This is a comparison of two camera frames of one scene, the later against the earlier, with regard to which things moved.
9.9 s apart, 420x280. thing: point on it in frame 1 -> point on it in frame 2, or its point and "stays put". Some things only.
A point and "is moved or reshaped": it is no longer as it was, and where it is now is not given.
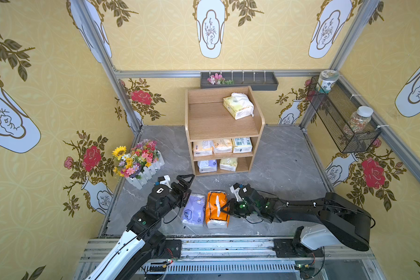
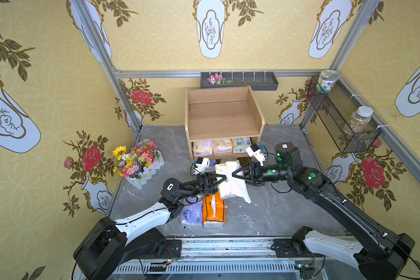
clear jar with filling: (359, 120) stays put
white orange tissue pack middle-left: (203, 148) stays put
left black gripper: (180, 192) -> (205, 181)
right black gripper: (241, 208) -> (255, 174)
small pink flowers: (218, 79) stays put
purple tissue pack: (193, 213) stays put
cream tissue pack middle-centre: (223, 146) stays put
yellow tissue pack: (239, 105) -> (234, 186)
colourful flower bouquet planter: (139, 165) stays put
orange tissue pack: (216, 217) is moved or reshaped
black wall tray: (256, 80) stays put
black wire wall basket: (346, 121) stays put
